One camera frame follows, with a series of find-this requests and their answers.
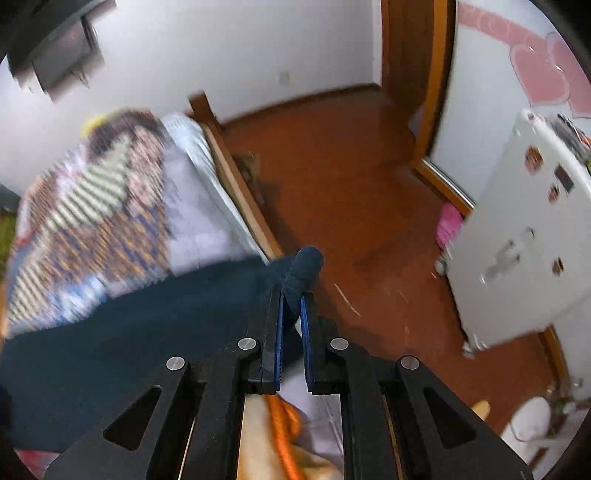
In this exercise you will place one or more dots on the pink heart wall sticker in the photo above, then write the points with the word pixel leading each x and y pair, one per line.
pixel 535 78

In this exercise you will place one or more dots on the white wall outlet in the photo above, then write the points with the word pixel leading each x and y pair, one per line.
pixel 284 76

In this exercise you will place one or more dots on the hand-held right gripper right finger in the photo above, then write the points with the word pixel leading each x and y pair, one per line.
pixel 304 341

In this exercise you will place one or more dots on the white round container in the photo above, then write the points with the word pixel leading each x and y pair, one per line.
pixel 531 420

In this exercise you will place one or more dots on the wooden bed frame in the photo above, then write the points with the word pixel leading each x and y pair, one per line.
pixel 240 194

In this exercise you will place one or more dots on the patchwork printed blanket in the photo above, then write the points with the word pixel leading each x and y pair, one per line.
pixel 92 221

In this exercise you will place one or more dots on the dark teal pants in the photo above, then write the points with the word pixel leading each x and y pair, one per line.
pixel 138 332

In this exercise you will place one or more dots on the white refrigerator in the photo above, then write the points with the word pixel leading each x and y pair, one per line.
pixel 517 221

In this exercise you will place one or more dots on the pink slipper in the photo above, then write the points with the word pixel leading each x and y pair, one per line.
pixel 449 226

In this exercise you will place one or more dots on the wooden door frame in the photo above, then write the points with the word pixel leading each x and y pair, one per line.
pixel 406 46

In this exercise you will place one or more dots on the pale quilted mattress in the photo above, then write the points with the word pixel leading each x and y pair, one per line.
pixel 198 207

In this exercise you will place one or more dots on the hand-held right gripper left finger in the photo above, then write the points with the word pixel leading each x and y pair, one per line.
pixel 278 341

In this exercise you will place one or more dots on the yellow toy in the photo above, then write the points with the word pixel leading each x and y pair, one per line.
pixel 94 123

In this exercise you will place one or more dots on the fridge magnet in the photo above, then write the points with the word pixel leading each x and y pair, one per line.
pixel 534 159
pixel 564 178
pixel 557 266
pixel 554 194

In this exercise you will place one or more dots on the dark wall television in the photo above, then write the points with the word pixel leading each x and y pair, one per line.
pixel 60 50

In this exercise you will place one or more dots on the cream orange quilt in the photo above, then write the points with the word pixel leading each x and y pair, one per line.
pixel 258 443

